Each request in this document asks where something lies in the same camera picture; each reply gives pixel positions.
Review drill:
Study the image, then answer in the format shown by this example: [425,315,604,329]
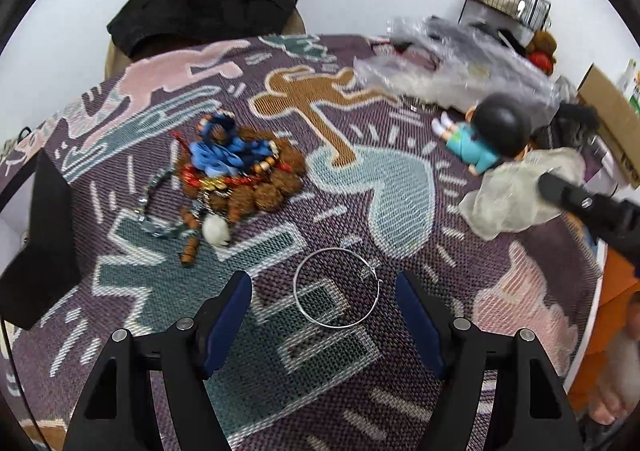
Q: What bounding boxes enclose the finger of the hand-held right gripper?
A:
[538,173,640,282]

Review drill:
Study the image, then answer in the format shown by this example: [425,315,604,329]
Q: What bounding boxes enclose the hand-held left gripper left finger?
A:
[62,270,253,451]

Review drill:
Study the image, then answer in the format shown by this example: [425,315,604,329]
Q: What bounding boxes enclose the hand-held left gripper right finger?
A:
[395,271,586,451]

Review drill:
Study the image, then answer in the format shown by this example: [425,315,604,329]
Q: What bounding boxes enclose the silver hoop bracelet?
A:
[293,248,384,330]

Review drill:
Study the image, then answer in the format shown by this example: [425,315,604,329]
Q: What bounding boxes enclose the brown tube bead strand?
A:
[179,203,202,268]

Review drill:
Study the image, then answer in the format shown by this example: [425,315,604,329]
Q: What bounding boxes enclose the white pompom charm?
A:
[201,215,233,248]

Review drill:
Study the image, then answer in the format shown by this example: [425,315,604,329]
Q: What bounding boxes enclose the red bead bracelet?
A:
[172,131,263,192]

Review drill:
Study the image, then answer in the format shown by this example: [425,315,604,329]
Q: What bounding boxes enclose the blue fabric bracelet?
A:
[189,112,273,179]

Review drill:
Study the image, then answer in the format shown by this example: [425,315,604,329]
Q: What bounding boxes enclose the black jewelry box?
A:
[0,149,83,330]

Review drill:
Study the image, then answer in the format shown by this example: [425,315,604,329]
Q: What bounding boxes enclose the printed woven blanket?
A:
[0,33,606,451]

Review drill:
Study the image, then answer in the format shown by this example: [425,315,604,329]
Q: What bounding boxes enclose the white organza pouch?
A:
[459,147,586,239]

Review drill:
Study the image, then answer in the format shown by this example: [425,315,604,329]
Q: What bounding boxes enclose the dark fluffy cloth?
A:
[531,101,603,152]

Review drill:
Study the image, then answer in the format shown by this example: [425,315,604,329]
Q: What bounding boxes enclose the large cardboard box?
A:
[575,62,640,189]

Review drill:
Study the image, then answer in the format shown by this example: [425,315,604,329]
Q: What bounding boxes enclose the doll figure with black hair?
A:
[432,93,532,175]

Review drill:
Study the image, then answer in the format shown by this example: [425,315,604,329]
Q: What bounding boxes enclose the green and white bottle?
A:
[619,59,640,114]

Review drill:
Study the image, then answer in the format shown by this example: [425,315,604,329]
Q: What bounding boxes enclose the person's foot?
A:
[587,291,640,427]

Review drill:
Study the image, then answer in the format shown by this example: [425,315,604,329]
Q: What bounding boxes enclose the brown plush bear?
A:
[525,30,558,76]

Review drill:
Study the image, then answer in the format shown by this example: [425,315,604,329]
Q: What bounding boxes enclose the clear plastic bag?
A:
[354,16,563,114]

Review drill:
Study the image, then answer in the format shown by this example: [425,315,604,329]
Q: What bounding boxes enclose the black jacket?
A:
[106,0,300,59]

